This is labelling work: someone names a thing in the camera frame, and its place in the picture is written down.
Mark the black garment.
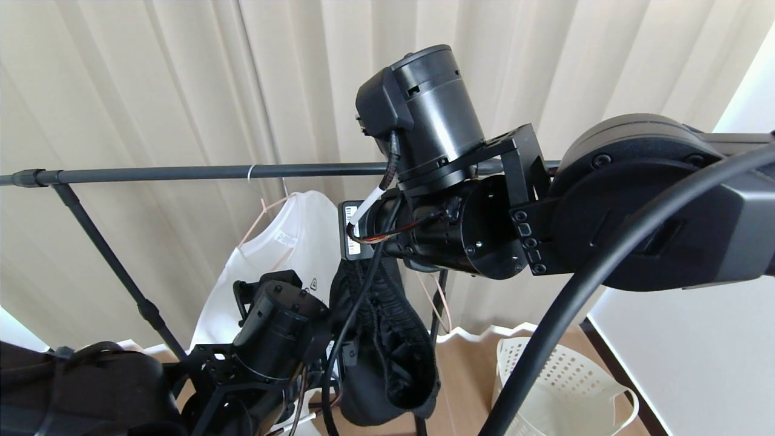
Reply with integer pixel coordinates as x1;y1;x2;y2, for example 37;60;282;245
328;257;441;427

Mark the white printed t-shirt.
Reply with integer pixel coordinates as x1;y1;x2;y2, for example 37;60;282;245
189;190;343;436

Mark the pink clothes hanger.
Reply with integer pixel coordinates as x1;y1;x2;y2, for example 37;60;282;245
417;271;453;335
237;164;298;273

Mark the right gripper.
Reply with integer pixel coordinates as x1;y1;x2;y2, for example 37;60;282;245
338;176;529;281

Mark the beige curtain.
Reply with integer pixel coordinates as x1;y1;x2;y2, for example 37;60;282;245
0;0;775;358

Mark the black clothes rack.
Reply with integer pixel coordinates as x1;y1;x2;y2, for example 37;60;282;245
0;160;561;436

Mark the white laundry basket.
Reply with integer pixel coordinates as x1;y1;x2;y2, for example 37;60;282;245
491;336;641;436

